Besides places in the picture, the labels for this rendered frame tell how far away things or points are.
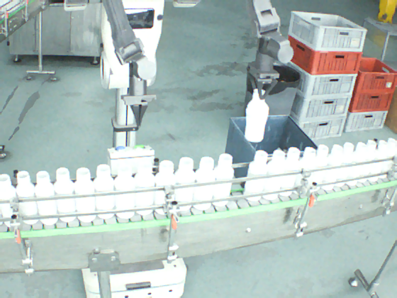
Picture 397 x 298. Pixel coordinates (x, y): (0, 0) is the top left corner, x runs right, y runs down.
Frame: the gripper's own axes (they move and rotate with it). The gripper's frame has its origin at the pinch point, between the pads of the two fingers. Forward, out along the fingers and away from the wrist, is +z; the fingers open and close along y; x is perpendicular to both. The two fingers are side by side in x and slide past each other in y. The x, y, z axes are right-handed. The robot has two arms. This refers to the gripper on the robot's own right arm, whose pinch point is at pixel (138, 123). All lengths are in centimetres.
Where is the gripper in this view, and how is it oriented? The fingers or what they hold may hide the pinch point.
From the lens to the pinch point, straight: 135.6
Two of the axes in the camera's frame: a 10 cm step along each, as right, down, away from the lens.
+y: 9.5, -0.8, 3.2
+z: 0.0, 9.7, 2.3
